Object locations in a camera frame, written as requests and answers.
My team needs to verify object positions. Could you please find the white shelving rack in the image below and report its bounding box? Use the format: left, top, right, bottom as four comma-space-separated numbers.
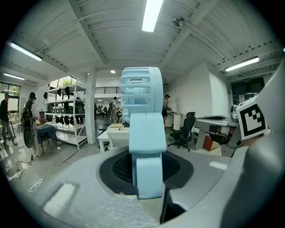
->
43, 77, 88, 151

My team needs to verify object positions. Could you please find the light blue handheld fan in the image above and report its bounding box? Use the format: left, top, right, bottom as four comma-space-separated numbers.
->
120, 66, 167, 200

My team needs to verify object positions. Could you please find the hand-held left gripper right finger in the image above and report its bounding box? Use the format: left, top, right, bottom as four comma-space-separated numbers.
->
219, 64, 285, 228

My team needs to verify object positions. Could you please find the black railing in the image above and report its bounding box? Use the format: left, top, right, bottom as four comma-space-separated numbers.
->
95, 86, 123, 94

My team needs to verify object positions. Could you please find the row of black bags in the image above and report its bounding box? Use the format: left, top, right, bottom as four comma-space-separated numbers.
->
55, 114, 84, 126

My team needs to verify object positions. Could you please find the black backpack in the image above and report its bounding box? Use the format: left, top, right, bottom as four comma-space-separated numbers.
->
21, 101, 35, 134

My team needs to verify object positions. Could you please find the blue table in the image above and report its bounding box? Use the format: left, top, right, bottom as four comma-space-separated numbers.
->
37, 124, 58, 153

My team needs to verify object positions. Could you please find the long ceiling light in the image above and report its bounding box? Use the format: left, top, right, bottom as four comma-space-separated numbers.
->
3, 72, 25, 81
8, 41, 43, 62
224, 56, 261, 72
142, 0, 164, 33

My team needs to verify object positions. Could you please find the red box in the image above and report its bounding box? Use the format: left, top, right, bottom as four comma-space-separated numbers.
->
203, 133, 216, 151

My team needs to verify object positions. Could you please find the white square table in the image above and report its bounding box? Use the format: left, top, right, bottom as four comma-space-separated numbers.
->
97, 123, 131, 153

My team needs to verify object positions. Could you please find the pale worktable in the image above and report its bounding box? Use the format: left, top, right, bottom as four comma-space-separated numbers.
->
193, 114, 241, 152

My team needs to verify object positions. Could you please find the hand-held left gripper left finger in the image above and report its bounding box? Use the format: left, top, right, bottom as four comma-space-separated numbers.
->
27, 148, 232, 228

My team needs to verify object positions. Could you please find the person's right forearm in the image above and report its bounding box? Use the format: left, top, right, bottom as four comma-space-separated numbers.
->
240, 135, 270, 149

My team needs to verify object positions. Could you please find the metal ceiling dome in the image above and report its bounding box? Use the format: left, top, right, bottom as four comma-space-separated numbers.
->
172, 16, 186, 28

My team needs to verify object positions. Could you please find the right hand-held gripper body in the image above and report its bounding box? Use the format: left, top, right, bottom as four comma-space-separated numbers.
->
235, 95, 269, 141

